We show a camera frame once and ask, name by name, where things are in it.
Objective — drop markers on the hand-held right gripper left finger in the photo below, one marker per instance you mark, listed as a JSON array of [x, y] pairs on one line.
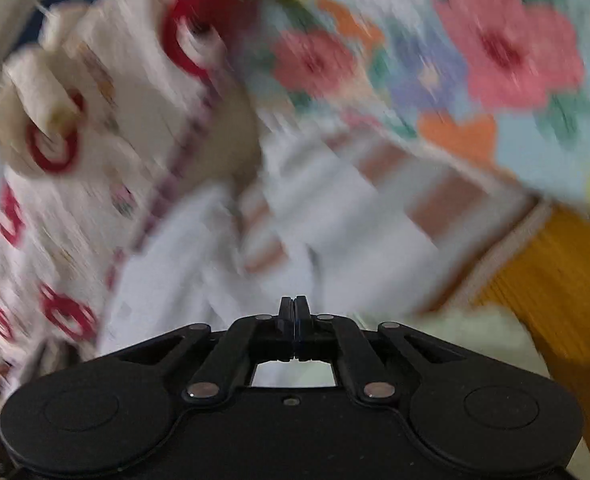
[[287, 325]]

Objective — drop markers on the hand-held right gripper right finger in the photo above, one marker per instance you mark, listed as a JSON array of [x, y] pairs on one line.
[[301, 325]]

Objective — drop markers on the white printed sweatshirt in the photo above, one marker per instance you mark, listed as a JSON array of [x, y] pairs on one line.
[[175, 260]]

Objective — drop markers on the checkered bed sheet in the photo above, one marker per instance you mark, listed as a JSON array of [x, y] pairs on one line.
[[375, 175]]

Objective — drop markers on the light green cloth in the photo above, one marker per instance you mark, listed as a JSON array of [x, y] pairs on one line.
[[475, 330]]

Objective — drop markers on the white quilt with red bears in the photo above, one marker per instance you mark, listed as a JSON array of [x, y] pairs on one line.
[[125, 85]]

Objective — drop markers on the floral blanket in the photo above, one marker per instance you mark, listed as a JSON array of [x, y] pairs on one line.
[[425, 35]]

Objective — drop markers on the cream rolled cloth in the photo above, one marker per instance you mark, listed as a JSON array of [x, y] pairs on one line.
[[30, 80]]

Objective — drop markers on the beige bed frame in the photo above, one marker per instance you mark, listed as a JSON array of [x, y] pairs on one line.
[[237, 135]]

